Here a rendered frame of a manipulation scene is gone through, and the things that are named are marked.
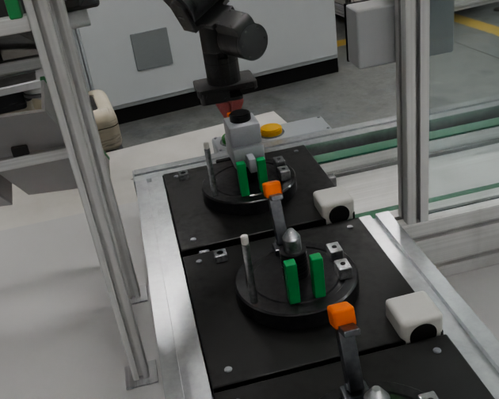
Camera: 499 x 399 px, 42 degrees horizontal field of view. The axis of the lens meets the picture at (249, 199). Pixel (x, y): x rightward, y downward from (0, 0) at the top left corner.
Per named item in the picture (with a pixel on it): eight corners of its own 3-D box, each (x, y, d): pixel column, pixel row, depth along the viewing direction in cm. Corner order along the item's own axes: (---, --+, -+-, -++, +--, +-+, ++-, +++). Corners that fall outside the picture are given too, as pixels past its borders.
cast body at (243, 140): (226, 152, 96) (219, 108, 93) (255, 146, 97) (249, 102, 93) (238, 176, 89) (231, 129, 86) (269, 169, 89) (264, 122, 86)
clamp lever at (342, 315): (340, 387, 57) (325, 305, 56) (362, 381, 57) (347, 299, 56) (353, 404, 53) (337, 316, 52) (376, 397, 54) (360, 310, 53)
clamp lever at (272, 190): (273, 244, 78) (260, 183, 77) (289, 241, 78) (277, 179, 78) (279, 249, 75) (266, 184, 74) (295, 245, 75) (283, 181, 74)
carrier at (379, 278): (184, 269, 84) (165, 184, 78) (359, 229, 87) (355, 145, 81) (215, 404, 63) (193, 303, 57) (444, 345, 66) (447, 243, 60)
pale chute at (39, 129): (28, 195, 101) (27, 168, 102) (111, 184, 101) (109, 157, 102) (-68, 127, 74) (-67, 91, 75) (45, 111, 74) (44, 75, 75)
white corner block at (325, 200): (314, 215, 92) (311, 190, 90) (344, 208, 92) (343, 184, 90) (324, 231, 88) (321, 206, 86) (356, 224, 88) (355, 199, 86)
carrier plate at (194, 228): (165, 184, 106) (162, 172, 105) (305, 154, 109) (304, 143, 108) (183, 263, 85) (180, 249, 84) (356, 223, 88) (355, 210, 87)
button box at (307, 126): (215, 166, 121) (211, 136, 118) (323, 144, 124) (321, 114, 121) (222, 183, 115) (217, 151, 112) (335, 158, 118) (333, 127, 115)
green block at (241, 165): (240, 193, 92) (235, 161, 89) (248, 191, 92) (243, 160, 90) (241, 197, 91) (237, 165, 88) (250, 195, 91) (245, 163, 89)
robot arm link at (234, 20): (203, -33, 103) (166, 1, 101) (248, -28, 95) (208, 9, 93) (237, 28, 111) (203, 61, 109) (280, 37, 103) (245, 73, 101)
